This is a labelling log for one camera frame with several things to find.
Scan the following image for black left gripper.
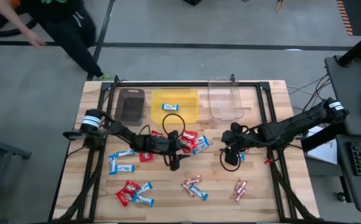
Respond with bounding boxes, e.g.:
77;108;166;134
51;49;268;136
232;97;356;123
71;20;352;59
151;130;191;172

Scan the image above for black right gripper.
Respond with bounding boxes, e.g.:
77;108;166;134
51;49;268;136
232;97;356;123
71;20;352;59
220;121;256;166

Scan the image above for clear plastic bin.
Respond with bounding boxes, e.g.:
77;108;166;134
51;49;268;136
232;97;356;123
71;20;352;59
207;76;245;121

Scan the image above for yellow plastic bin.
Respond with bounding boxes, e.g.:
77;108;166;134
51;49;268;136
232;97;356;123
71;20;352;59
151;88;200;124

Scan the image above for dark grey plastic bin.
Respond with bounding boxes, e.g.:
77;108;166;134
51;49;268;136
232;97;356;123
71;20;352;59
114;88;146;127

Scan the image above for black desk beam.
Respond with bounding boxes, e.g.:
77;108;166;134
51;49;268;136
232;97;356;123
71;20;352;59
301;121;348;153

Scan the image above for white paper sheet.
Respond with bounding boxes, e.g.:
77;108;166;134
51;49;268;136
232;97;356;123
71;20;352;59
304;126;339;166

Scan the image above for grey desk top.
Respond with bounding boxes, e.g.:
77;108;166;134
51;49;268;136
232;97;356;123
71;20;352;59
324;55;361;136
335;134;361;213

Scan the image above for person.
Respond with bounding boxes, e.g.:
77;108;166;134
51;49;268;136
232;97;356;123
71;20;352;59
0;0;113;81

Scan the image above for grey metal cart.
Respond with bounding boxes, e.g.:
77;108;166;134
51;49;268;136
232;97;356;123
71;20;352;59
0;126;32;224

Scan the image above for person's hand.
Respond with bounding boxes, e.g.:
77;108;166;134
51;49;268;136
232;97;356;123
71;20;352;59
23;29;47;47

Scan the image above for right wrist black cable loop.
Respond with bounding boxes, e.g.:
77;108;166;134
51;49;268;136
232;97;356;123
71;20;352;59
219;149;242;172

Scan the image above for wrist black cable loop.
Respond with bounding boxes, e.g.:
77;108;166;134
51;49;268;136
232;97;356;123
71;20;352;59
219;149;242;172
161;113;187;138

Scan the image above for left wrist black cable loop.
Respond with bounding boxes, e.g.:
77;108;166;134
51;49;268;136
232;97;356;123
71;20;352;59
161;113;187;138

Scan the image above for black aluminium table frame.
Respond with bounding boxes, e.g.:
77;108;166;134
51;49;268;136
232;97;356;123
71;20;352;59
48;74;320;224

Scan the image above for tangled floor cables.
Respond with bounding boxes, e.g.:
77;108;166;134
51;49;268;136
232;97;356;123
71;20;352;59
288;73;335;113

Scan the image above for black post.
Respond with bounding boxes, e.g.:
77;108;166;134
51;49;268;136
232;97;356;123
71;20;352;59
337;26;361;67

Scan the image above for black vacuum hose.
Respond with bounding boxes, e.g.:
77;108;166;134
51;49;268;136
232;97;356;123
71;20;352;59
0;18;38;37

